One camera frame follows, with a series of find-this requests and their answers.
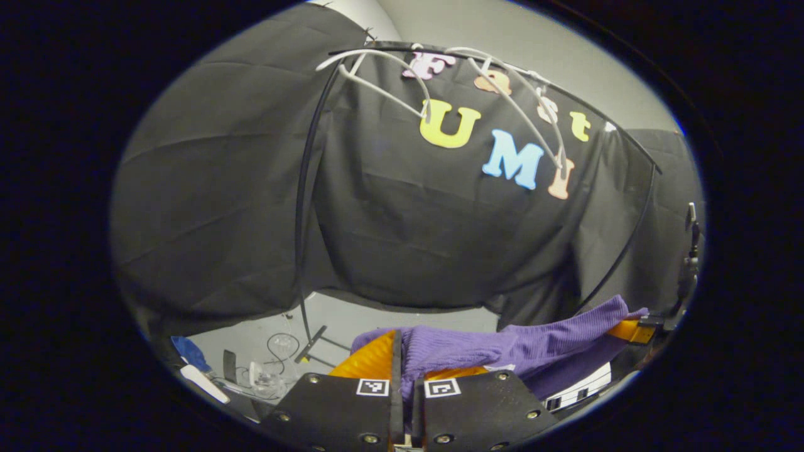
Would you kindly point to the black backdrop cloth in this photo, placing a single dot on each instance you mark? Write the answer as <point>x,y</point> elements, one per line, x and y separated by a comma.
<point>408,238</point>

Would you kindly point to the clear plastic bag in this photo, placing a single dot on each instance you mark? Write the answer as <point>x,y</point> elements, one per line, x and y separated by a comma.
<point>267,380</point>

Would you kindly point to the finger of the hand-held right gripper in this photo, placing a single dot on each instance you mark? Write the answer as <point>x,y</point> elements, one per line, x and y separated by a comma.
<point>631,331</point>

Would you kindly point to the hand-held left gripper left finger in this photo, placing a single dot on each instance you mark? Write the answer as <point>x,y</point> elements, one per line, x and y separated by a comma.
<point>397,408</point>

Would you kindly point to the white clothes hanger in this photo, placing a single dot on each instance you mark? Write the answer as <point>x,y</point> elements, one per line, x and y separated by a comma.
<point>561,160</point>
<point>428,112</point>

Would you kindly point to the dark metal stand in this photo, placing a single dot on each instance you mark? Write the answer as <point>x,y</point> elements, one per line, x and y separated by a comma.
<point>689,263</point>

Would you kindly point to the white laundry hamper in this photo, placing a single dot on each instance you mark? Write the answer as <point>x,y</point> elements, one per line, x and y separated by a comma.
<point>581,389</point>

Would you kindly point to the black flat object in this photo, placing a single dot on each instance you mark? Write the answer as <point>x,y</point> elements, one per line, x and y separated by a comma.
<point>230,365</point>

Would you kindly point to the purple knit jacket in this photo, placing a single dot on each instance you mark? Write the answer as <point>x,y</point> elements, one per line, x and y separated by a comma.
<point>502,348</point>

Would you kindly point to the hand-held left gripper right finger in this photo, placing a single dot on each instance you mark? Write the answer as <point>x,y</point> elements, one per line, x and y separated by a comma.
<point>477,414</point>

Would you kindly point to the black metal clothes rack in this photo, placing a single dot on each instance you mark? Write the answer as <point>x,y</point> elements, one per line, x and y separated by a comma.
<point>299,220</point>

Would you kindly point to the white plastic object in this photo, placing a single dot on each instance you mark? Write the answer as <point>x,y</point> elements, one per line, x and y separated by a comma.
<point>202,382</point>

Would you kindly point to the blue cloth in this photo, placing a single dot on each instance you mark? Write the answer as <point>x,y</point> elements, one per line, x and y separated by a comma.
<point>188,351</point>

